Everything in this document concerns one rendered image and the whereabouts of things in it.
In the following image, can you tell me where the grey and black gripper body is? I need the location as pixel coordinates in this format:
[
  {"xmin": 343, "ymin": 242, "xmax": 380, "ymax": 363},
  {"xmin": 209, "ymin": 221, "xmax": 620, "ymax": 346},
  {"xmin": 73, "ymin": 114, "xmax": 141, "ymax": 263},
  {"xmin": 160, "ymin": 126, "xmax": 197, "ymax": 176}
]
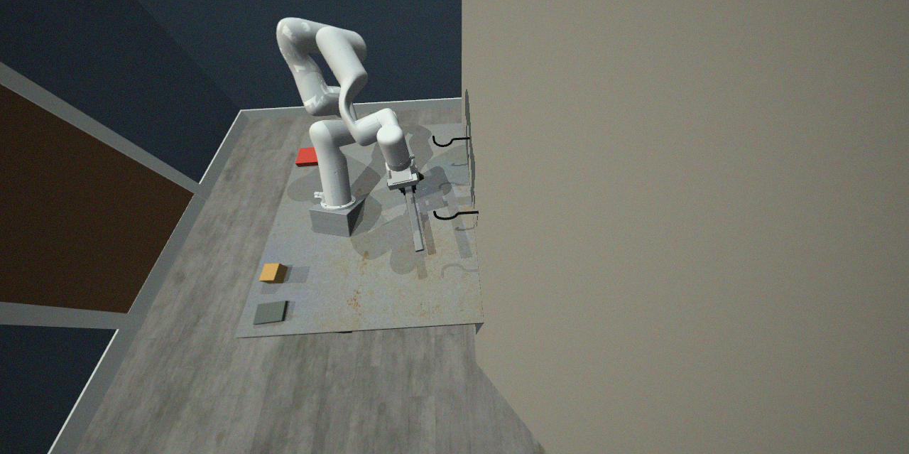
[{"xmin": 386, "ymin": 159, "xmax": 420, "ymax": 181}]

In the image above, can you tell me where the red flat block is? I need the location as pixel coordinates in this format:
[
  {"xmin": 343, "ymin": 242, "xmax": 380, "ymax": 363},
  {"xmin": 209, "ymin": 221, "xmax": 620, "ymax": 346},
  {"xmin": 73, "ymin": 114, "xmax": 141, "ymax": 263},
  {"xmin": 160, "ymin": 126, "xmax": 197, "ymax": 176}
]
[{"xmin": 295, "ymin": 147, "xmax": 318, "ymax": 167}]

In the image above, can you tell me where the beige wall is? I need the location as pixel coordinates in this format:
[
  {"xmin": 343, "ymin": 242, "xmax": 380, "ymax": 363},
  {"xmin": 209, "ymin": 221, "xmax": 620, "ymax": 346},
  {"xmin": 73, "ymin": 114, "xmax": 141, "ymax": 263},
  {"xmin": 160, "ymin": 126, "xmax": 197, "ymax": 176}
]
[{"xmin": 462, "ymin": 0, "xmax": 909, "ymax": 454}]

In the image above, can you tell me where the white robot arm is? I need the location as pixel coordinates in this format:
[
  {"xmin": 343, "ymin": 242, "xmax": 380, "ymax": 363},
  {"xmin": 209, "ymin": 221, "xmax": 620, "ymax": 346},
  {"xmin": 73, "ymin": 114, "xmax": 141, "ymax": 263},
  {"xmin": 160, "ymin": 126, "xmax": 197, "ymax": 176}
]
[{"xmin": 276, "ymin": 18, "xmax": 418, "ymax": 210}]

